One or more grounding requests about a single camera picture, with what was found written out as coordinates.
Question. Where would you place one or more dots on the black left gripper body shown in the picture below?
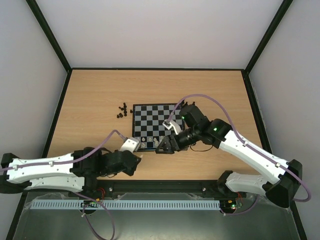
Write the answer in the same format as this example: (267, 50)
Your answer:
(130, 172)

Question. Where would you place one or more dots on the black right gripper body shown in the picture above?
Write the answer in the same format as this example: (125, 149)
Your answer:
(172, 142)

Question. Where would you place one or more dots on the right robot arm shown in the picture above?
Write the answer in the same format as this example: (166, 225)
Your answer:
(277, 179)

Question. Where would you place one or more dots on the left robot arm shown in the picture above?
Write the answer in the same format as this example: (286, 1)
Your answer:
(76, 172)

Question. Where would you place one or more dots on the black and silver chessboard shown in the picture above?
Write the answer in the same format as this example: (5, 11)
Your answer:
(147, 122)

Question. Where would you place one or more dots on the black knight left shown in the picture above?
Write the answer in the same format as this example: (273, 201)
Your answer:
(120, 115)

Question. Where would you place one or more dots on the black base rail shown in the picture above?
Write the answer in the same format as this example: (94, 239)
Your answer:
(159, 186)

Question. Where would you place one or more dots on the white slotted cable duct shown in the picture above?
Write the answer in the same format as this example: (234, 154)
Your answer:
(77, 204)

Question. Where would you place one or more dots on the black enclosure frame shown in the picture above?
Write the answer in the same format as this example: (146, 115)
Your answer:
(281, 12)

